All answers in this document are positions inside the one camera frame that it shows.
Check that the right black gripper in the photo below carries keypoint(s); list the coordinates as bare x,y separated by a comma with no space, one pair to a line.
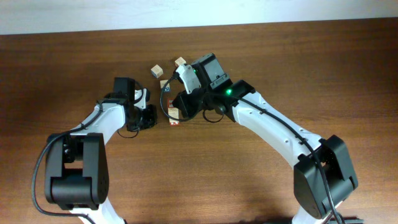
188,106

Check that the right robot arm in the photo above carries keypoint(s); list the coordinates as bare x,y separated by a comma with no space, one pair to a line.
324,174

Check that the black base bracket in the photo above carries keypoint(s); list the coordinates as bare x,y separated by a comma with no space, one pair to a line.
348,221

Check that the number four blue block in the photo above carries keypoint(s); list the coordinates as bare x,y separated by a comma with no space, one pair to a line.
165,86

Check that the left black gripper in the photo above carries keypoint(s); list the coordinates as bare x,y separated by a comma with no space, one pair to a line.
152,120

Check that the blue sided wooden block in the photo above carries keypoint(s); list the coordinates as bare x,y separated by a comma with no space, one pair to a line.
157,71

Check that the yellow letter wooden block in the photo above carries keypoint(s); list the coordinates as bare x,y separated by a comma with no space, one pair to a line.
173,113

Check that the red sided wooden block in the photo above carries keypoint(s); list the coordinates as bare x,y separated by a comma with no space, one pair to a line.
180,61

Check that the leaf picture wooden block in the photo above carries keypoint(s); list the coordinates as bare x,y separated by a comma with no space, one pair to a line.
173,122

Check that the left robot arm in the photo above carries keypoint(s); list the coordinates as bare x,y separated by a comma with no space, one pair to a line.
76,168

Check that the plain white wooden block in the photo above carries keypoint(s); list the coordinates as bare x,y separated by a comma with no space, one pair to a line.
170,103

